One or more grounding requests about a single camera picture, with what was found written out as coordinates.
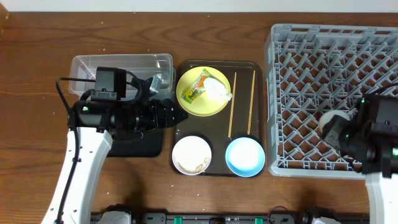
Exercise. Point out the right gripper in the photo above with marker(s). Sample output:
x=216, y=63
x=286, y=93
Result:
x=334, y=130

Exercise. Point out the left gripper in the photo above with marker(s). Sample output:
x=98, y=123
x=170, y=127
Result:
x=158, y=112

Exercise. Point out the white cup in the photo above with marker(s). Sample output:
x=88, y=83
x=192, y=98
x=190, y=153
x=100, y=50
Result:
x=327, y=117

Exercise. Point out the yellow plate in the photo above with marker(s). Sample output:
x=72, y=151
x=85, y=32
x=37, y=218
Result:
x=201, y=106

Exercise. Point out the green snack wrapper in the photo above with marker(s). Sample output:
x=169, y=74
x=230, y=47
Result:
x=197, y=87

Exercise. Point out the white napkin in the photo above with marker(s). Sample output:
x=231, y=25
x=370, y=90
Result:
x=216, y=90

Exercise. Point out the pink bowl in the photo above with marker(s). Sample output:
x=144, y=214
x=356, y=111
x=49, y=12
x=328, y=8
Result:
x=189, y=147

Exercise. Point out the rice food scraps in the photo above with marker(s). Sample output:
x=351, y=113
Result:
x=194, y=165

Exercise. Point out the wooden chopstick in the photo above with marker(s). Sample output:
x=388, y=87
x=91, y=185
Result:
x=251, y=102
x=232, y=107

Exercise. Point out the light blue bowl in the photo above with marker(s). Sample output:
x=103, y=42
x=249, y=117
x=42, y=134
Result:
x=245, y=157

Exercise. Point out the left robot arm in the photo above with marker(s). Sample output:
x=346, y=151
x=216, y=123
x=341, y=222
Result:
x=114, y=110

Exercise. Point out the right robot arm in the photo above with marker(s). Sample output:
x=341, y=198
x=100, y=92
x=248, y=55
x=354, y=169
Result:
x=371, y=139

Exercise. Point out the black food waste tray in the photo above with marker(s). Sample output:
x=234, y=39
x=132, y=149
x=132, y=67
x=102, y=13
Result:
x=140, y=144

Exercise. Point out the clear plastic waste bin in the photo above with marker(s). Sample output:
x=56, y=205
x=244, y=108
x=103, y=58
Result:
x=144, y=66

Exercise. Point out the grey dishwasher rack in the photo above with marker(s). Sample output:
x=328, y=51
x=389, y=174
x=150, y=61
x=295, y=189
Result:
x=313, y=69

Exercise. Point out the dark brown serving tray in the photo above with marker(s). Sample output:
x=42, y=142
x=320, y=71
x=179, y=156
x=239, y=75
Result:
x=214, y=129

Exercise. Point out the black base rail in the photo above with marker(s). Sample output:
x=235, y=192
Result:
x=123, y=214

